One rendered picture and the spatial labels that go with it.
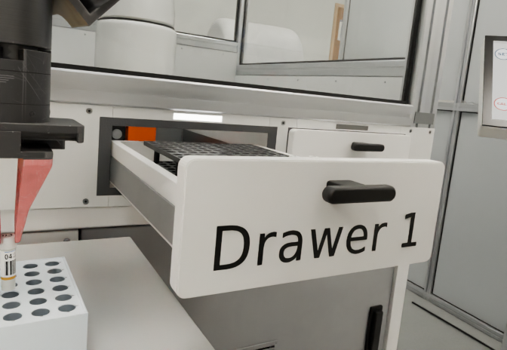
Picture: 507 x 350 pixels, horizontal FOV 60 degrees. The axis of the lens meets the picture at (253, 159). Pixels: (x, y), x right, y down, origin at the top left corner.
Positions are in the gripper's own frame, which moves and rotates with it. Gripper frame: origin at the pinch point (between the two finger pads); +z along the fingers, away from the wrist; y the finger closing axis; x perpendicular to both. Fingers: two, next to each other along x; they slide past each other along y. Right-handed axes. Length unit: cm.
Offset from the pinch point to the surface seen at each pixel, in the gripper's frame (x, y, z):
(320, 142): -22, -49, -5
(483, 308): -68, -196, 75
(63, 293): 1.4, -4.2, 5.3
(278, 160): 9.7, -19.1, -7.7
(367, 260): 10.1, -30.5, 2.2
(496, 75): -27, -108, -23
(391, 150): -21, -67, -4
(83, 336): 5.5, -5.1, 7.2
